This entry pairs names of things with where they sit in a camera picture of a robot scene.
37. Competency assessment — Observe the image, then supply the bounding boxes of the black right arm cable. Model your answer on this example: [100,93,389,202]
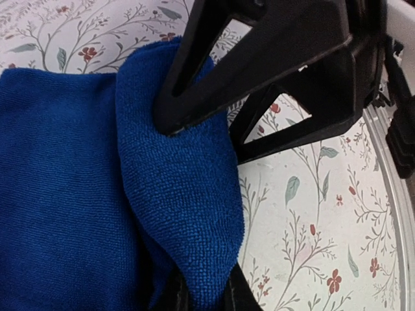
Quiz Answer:
[384,54,415,181]

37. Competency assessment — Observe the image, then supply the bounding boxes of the blue towel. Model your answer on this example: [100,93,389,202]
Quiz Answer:
[1,38,244,310]

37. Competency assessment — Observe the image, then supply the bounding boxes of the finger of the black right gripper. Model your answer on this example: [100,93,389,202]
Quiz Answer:
[153,1,351,135]
[230,58,356,164]

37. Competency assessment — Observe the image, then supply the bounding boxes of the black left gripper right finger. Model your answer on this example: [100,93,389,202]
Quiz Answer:
[223,264,259,311]

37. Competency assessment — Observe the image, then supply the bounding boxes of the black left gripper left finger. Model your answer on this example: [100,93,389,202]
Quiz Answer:
[150,271,193,311]

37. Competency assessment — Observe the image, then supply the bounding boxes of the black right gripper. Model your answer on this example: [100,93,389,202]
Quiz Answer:
[337,0,403,111]

